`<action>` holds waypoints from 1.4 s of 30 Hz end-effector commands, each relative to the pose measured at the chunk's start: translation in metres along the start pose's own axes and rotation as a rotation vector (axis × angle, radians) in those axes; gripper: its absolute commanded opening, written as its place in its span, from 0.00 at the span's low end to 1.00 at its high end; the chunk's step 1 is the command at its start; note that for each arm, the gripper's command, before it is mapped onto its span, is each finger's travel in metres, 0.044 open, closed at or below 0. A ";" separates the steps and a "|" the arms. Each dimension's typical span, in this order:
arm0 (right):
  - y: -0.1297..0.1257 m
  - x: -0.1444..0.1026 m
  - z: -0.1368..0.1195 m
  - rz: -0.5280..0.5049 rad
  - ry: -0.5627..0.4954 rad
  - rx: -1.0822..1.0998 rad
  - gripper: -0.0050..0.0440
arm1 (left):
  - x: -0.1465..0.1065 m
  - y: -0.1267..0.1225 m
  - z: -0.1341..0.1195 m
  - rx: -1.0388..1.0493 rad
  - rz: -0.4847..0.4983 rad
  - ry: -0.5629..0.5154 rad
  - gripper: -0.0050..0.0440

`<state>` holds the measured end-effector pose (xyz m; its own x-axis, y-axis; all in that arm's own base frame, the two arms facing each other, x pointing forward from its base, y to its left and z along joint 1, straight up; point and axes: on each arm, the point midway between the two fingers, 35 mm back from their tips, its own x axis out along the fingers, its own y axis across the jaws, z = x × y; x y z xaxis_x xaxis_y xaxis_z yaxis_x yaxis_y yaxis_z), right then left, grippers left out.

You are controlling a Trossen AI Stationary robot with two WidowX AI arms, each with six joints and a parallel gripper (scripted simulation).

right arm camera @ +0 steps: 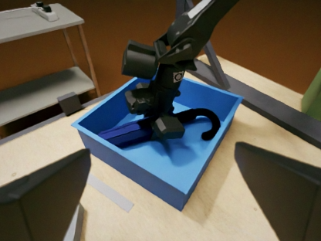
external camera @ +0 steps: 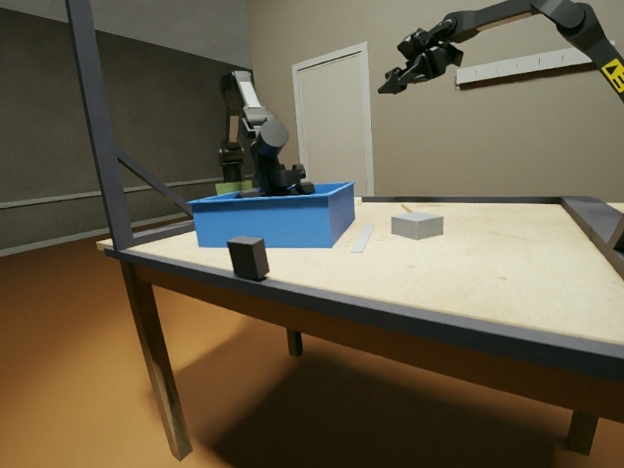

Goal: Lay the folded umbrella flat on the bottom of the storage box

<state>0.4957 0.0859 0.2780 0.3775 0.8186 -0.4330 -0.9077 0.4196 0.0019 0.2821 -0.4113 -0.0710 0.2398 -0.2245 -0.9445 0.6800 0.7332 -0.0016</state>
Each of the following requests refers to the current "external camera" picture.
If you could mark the blue open box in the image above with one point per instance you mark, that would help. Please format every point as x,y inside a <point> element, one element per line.
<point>306,221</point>

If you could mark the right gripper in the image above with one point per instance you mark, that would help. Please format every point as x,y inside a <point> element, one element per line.
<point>424,69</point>

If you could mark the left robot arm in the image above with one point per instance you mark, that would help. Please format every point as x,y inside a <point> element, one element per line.
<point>240,95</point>

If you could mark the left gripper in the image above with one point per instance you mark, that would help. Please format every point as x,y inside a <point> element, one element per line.
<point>296,190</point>

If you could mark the thin beige wooden stick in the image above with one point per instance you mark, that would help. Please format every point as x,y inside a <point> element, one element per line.
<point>407,207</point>

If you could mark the grey flat bar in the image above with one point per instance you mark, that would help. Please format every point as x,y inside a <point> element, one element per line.
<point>362,239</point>

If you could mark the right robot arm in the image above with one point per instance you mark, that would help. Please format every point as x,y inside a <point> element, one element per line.
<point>576,22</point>

